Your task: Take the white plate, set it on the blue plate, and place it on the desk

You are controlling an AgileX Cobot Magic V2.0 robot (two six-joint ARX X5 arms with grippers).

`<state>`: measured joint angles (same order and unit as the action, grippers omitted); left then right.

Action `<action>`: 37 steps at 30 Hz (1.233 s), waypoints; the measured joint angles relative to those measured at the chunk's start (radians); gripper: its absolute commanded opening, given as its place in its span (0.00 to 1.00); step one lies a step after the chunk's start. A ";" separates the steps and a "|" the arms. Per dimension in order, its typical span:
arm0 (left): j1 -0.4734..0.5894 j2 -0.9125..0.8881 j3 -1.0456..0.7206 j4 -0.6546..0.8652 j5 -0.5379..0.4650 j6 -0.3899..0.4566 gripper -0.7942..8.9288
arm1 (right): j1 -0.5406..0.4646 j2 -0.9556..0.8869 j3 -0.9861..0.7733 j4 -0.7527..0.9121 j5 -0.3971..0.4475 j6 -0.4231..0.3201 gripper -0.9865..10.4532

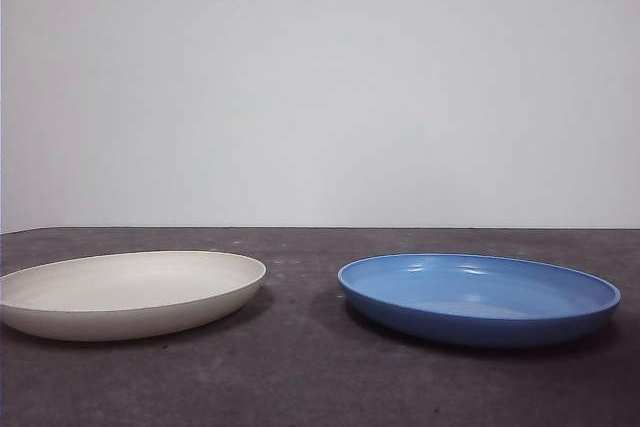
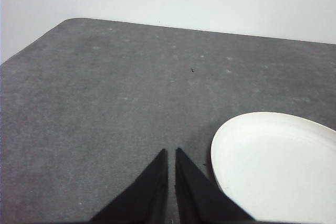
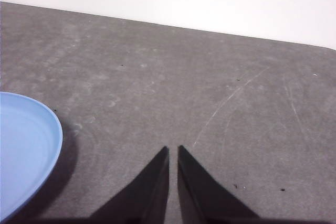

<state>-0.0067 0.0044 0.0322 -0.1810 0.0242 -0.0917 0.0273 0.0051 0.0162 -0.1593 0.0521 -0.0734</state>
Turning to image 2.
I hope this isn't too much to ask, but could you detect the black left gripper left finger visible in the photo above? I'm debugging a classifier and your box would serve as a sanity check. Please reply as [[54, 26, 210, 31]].
[[89, 148, 169, 222]]

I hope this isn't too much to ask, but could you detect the white plate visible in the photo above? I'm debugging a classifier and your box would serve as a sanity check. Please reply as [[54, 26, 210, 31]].
[[209, 111, 336, 221]]

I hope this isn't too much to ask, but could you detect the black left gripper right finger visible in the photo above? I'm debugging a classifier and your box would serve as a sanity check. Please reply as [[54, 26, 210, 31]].
[[174, 147, 256, 222]]

